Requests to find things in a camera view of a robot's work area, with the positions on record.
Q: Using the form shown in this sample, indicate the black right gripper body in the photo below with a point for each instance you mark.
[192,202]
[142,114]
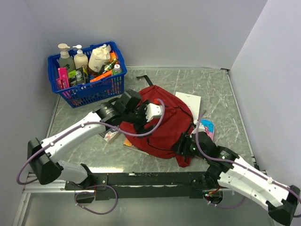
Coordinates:
[189,149]

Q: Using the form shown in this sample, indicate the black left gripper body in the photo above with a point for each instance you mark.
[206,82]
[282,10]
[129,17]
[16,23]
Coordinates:
[138,117]

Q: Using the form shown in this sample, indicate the red backpack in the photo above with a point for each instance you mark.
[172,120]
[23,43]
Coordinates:
[178,119]

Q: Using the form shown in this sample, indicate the Jane Eyre book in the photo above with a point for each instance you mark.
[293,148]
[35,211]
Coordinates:
[130,146]

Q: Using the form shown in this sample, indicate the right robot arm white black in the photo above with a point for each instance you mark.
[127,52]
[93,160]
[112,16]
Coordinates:
[228,169]

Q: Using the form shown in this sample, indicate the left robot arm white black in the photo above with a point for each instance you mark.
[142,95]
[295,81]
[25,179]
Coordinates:
[48,165]

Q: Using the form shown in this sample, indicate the beige cloth bag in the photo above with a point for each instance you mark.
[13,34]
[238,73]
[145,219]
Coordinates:
[100,56]

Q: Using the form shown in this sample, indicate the pink pencil case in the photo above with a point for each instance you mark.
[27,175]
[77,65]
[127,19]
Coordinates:
[207,127]

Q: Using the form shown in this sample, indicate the Little Women book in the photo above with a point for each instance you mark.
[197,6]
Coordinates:
[109,135]

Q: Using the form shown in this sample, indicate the white book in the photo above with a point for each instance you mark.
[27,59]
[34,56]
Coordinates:
[192,101]

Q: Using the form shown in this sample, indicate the green glass bottle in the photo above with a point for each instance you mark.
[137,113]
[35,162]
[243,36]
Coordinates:
[110,65]

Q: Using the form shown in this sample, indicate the dark green box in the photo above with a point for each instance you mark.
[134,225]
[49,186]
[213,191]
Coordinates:
[78,77]

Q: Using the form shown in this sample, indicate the cream pump bottle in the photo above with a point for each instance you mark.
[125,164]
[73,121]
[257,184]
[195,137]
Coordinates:
[80,59]

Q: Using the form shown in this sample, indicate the pink box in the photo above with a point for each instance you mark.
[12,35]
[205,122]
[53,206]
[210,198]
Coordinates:
[63,79]

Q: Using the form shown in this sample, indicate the grey-green pump bottle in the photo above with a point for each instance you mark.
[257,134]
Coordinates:
[65,60]

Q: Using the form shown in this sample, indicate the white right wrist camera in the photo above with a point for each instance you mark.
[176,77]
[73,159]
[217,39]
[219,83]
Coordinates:
[197,127]

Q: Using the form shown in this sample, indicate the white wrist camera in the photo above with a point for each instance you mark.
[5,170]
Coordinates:
[197,127]
[152,111]

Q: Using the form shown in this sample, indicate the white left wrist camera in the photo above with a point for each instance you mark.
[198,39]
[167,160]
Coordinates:
[152,111]

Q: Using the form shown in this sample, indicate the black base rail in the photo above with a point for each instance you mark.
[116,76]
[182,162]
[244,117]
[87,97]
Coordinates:
[148,185]

